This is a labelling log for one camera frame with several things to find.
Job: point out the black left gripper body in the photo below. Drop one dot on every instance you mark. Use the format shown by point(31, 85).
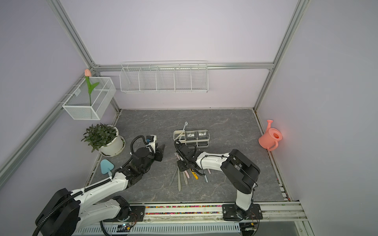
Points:
point(151, 158)

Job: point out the light blue toothbrush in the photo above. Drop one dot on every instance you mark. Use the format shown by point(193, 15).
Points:
point(182, 132)

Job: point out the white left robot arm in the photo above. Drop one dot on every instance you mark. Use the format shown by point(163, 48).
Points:
point(70, 211)

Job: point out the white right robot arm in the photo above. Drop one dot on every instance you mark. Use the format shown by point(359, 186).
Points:
point(240, 170)

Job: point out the yellow toothbrush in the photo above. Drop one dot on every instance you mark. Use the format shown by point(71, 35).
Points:
point(194, 174)

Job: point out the white toothbrush holder caddy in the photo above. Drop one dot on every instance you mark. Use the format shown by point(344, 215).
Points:
point(197, 138)

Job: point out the teal garden trowel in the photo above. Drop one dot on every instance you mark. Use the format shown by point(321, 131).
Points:
point(106, 167)

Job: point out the potted green plant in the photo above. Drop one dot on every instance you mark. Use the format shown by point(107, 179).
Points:
point(105, 139)

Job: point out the white mesh basket small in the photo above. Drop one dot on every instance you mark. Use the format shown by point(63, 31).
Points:
point(77, 105)

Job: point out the pink watering can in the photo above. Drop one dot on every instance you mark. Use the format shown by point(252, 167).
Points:
point(270, 139)

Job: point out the pink artificial tulip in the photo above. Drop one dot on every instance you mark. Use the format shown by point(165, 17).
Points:
point(90, 86)

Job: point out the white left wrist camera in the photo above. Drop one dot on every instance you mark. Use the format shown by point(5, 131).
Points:
point(152, 142)

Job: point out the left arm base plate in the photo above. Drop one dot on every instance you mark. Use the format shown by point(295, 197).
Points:
point(130, 214)

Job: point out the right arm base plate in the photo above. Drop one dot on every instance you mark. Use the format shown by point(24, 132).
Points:
point(231, 212)

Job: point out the white wire basket long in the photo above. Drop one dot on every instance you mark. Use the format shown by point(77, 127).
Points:
point(164, 76)

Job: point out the white vented cable duct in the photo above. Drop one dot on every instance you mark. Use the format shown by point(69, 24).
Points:
point(172, 229)

